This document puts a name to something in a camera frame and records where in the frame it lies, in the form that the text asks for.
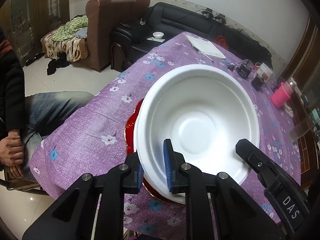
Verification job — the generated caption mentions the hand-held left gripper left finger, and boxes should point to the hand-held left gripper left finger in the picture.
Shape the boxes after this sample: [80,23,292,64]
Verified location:
[22,152,145,240]

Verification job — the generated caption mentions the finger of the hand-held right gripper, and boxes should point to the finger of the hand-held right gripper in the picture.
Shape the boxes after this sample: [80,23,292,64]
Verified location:
[235,138,278,188]

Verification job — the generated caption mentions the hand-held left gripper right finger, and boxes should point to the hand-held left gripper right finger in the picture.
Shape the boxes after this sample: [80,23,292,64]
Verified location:
[162,138,287,240]

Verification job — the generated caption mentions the red plastic flower-shaped plate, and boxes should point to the red plastic flower-shaped plate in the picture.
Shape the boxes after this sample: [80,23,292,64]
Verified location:
[124,98,187,207]

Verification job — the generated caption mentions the white paper bowl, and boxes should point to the white paper bowl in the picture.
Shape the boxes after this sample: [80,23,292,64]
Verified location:
[134,64,260,205]

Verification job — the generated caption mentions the wooden side cabinet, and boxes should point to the wooden side cabinet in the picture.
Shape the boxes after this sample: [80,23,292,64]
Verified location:
[290,100,320,188]

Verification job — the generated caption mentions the clear plastic box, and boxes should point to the clear plastic box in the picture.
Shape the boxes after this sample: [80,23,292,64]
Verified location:
[289,116,315,143]

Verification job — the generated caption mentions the pink sleeved bottle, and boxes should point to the pink sleeved bottle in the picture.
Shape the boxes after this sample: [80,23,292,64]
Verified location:
[271,77,298,109]

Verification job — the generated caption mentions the purple floral tablecloth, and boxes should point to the purple floral tablecloth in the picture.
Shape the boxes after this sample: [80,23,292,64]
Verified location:
[29,31,302,235]

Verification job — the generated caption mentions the dark canister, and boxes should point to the dark canister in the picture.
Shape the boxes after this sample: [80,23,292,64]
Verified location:
[251,75,265,92]

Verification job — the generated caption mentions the black electronic device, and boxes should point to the black electronic device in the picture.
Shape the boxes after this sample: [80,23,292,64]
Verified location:
[237,60,252,78]

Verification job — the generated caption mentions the clear jar with white lid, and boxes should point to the clear jar with white lid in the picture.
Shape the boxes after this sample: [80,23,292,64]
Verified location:
[255,63,273,80]

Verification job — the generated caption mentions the pen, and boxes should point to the pen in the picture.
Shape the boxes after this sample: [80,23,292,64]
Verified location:
[191,45,214,62]

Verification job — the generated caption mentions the wooden chair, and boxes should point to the wooden chair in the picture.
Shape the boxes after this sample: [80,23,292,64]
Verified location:
[0,171,49,197]
[111,42,128,72]

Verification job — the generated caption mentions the red plastic bag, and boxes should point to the red plastic bag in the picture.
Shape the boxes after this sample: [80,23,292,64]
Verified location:
[214,35,228,50]

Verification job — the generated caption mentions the white notebook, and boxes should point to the white notebook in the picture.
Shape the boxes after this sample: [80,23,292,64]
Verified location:
[185,34,226,59]

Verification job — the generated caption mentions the black shoes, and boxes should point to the black shoes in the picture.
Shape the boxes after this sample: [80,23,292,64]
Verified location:
[47,59,70,75]

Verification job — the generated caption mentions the black leather sofa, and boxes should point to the black leather sofa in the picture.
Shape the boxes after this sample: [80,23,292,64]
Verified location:
[110,2,272,69]

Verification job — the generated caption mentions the brown armchair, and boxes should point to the brown armchair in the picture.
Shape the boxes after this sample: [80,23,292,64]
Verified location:
[85,0,151,72]

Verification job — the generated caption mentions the dark slippers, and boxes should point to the dark slippers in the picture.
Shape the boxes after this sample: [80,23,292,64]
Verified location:
[25,52,45,67]

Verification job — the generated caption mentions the green patterned blanket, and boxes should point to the green patterned blanket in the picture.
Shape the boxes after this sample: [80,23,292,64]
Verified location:
[52,15,88,41]

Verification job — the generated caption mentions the wooden wardrobe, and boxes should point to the wooden wardrobe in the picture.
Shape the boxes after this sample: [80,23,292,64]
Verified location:
[0,0,70,63]

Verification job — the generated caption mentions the black cable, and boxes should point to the black cable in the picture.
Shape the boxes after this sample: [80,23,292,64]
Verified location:
[225,59,238,72]

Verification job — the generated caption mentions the wooden door frame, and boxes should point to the wooden door frame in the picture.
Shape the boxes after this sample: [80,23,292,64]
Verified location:
[280,15,318,85]

